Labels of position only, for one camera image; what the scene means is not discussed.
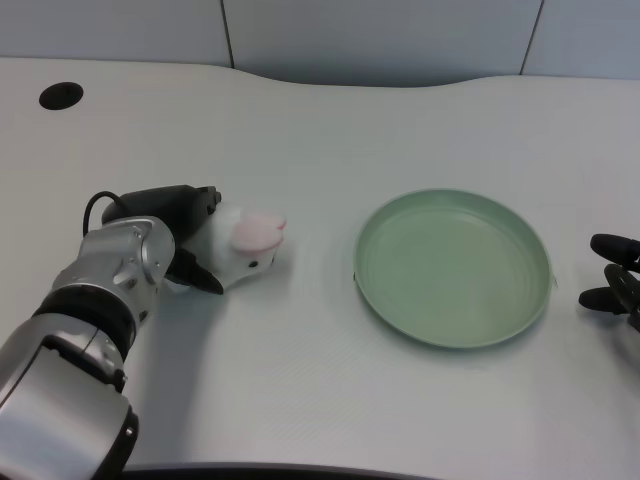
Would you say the green round plate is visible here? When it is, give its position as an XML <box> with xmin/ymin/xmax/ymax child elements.
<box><xmin>352</xmin><ymin>187</ymin><xmax>554</xmax><ymax>351</ymax></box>

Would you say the white plush rabbit doll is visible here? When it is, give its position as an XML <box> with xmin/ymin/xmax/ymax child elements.
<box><xmin>167</xmin><ymin>200</ymin><xmax>288</xmax><ymax>294</ymax></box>

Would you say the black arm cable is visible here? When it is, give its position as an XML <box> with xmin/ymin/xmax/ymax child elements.
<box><xmin>81</xmin><ymin>191</ymin><xmax>126</xmax><ymax>236</ymax></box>

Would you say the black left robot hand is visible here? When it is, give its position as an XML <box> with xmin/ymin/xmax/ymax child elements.
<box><xmin>101</xmin><ymin>184</ymin><xmax>225</xmax><ymax>296</ymax></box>

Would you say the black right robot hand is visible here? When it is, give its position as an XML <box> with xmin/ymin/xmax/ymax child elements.
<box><xmin>578</xmin><ymin>233</ymin><xmax>640</xmax><ymax>331</ymax></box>

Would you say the black round cable grommet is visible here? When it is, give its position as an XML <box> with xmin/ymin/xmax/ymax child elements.
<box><xmin>38</xmin><ymin>81</ymin><xmax>85</xmax><ymax>110</ymax></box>

